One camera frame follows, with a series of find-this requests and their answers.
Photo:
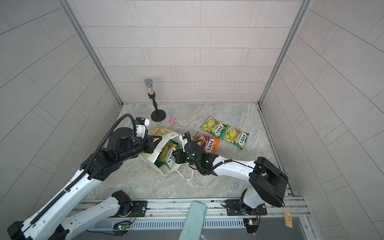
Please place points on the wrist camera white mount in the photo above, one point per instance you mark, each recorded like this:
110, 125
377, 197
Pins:
142, 124
184, 139

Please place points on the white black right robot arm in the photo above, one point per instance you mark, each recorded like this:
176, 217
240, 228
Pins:
269, 182

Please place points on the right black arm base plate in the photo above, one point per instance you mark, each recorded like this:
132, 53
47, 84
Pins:
234, 207

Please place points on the white paper bag green print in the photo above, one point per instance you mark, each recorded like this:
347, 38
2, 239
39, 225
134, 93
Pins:
149, 159

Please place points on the small pink pig toy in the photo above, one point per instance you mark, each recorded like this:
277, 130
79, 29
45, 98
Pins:
172, 121

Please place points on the right circuit board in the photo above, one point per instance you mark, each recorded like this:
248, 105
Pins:
251, 225

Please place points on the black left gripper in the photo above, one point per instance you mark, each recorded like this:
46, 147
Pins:
148, 144

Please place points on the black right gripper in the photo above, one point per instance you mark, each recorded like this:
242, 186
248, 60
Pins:
179, 159

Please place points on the orange Fox's candy packet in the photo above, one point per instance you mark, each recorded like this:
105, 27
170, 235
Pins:
207, 143

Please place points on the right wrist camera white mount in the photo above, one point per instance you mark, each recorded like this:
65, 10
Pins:
184, 139

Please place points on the small wooden block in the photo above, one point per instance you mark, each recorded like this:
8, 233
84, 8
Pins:
288, 219

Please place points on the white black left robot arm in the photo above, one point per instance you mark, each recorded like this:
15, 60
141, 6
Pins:
53, 221

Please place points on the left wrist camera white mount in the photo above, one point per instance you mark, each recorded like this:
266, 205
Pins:
142, 124

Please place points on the glitter microphone on black stand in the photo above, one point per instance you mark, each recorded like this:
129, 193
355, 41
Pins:
157, 115

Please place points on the aluminium front rail frame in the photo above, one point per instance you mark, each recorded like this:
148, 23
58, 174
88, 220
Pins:
170, 215

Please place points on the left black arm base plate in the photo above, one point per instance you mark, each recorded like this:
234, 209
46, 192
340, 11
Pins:
133, 209

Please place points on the teal cleaning cloth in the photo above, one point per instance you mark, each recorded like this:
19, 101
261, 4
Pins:
193, 225

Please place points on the left circuit board green LED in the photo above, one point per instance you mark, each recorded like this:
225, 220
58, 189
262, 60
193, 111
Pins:
121, 228

